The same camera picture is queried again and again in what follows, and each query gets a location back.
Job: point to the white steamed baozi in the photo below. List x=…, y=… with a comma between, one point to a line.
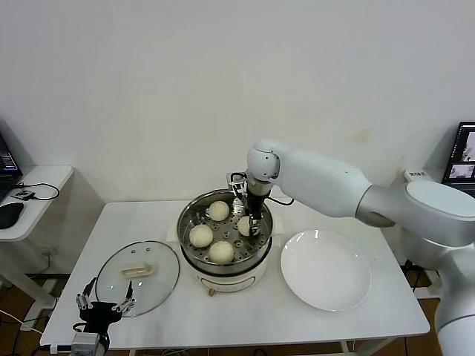
x=200, y=236
x=221, y=252
x=219, y=211
x=243, y=225

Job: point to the white side table with mouse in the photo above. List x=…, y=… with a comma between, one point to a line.
x=48, y=185

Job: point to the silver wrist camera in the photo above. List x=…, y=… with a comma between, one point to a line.
x=85, y=341
x=237, y=181

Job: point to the round glass pot lid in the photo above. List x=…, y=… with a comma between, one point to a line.
x=156, y=282

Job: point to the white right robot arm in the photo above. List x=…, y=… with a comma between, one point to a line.
x=326, y=178

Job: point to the grey laptop with image windows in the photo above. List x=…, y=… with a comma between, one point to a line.
x=462, y=148

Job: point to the black computer mouse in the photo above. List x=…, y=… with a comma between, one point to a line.
x=10, y=215

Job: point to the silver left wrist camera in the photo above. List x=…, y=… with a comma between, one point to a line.
x=85, y=341

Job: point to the black laptop with blue screen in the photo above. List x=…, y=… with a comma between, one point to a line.
x=6, y=159

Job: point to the white side table with sticker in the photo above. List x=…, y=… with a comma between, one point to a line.
x=432, y=174

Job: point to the black text table sticker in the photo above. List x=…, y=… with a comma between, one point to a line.
x=416, y=173

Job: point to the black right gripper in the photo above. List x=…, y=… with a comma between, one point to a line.
x=256, y=204

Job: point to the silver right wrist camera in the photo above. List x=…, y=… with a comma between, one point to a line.
x=237, y=181

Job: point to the round white plate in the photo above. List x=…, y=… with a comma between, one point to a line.
x=326, y=270

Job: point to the white electric cooking pot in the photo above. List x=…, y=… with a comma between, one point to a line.
x=230, y=282

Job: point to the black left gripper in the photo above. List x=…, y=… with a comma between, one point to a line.
x=99, y=315

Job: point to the stainless steel steamer basket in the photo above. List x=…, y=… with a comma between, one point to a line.
x=259, y=244

